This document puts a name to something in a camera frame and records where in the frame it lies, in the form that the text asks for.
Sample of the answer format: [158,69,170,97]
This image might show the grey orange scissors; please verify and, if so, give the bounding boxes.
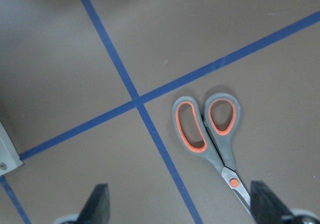
[171,93,251,213]

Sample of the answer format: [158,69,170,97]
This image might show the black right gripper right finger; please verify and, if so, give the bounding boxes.
[250,181,294,224]

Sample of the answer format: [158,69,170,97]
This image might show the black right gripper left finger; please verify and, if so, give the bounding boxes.
[76,183,110,224]

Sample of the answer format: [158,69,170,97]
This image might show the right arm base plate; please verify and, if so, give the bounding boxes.
[0,123,23,176]

